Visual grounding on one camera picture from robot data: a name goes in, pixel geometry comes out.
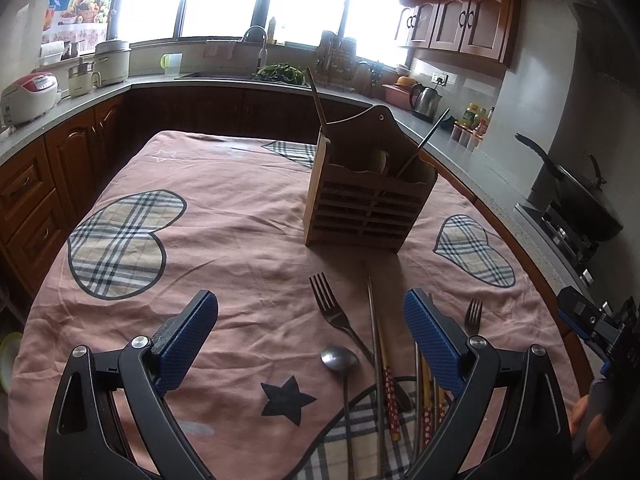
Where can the wooden upper cabinets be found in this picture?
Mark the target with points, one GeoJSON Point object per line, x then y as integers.
{"type": "Point", "coordinates": [465, 20]}

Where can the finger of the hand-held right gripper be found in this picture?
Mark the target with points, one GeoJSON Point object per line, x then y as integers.
{"type": "Point", "coordinates": [575, 310]}

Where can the small metal fork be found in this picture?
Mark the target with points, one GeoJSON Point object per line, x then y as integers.
{"type": "Point", "coordinates": [473, 317]}

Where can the gas stove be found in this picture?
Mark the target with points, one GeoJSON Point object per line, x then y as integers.
{"type": "Point", "coordinates": [565, 240]}

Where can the metal dish rack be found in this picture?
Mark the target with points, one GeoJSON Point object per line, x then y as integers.
{"type": "Point", "coordinates": [337, 60]}

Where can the red patterned wooden chopstick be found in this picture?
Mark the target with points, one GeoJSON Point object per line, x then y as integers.
{"type": "Point", "coordinates": [426, 422]}
{"type": "Point", "coordinates": [391, 400]}

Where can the long wooden stick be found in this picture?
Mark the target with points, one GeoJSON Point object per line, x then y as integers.
{"type": "Point", "coordinates": [316, 100]}

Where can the green label oil bottle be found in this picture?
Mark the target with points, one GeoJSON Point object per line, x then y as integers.
{"type": "Point", "coordinates": [469, 116]}

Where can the metal chopstick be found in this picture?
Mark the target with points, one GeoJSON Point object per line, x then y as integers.
{"type": "Point", "coordinates": [370, 310]}
{"type": "Point", "coordinates": [374, 310]}

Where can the white and red rice cooker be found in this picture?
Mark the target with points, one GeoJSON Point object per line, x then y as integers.
{"type": "Point", "coordinates": [27, 97]}

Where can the large white cooker pot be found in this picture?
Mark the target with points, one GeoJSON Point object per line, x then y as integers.
{"type": "Point", "coordinates": [112, 62]}

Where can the kitchen sink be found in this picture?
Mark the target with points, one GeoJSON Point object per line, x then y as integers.
{"type": "Point", "coordinates": [215, 76]}

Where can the long metal spoon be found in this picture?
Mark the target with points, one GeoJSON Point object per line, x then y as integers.
{"type": "Point", "coordinates": [339, 358]}

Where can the white wall outlet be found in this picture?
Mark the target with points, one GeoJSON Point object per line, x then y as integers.
{"type": "Point", "coordinates": [439, 79]}

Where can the steel electric kettle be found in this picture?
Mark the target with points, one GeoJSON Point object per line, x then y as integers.
{"type": "Point", "coordinates": [425, 102]}

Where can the green leafy vegetables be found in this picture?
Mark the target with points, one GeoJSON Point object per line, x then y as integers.
{"type": "Point", "coordinates": [280, 72]}

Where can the pink plastic basin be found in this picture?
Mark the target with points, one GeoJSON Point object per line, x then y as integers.
{"type": "Point", "coordinates": [397, 95]}

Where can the black wok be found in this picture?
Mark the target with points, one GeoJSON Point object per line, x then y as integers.
{"type": "Point", "coordinates": [585, 200]}

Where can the yellow oil bottle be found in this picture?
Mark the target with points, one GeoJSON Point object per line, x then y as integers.
{"type": "Point", "coordinates": [272, 31]}

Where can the spice jar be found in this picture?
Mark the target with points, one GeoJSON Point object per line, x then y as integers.
{"type": "Point", "coordinates": [474, 142]}
{"type": "Point", "coordinates": [466, 137]}
{"type": "Point", "coordinates": [456, 133]}

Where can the small white electric pot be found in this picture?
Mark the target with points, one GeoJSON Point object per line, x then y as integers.
{"type": "Point", "coordinates": [82, 80]}

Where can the person's right hand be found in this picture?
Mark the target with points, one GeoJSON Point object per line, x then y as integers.
{"type": "Point", "coordinates": [580, 412]}

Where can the red sauce bottle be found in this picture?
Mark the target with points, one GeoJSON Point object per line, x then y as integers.
{"type": "Point", "coordinates": [485, 125]}

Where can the large metal fork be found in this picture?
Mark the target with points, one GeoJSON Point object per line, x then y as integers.
{"type": "Point", "coordinates": [332, 312]}

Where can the fruit wall poster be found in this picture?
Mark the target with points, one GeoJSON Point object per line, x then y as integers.
{"type": "Point", "coordinates": [85, 5]}

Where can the orange bowl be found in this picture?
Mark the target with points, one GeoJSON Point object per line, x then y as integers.
{"type": "Point", "coordinates": [405, 81]}

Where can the curved metal faucet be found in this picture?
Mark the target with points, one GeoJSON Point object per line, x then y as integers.
{"type": "Point", "coordinates": [263, 52]}

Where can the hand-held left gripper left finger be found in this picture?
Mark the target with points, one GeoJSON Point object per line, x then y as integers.
{"type": "Point", "coordinates": [186, 345]}

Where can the green rimmed bowl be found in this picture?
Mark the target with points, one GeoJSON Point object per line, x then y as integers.
{"type": "Point", "coordinates": [9, 360]}

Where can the pink printed tablecloth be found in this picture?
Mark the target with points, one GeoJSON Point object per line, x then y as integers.
{"type": "Point", "coordinates": [240, 240]}

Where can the light wooden spoon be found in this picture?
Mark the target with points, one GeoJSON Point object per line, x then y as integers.
{"type": "Point", "coordinates": [383, 161]}

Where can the wooden utensil holder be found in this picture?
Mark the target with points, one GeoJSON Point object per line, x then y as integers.
{"type": "Point", "coordinates": [370, 210]}

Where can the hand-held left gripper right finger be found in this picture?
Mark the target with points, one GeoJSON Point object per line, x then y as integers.
{"type": "Point", "coordinates": [431, 342]}

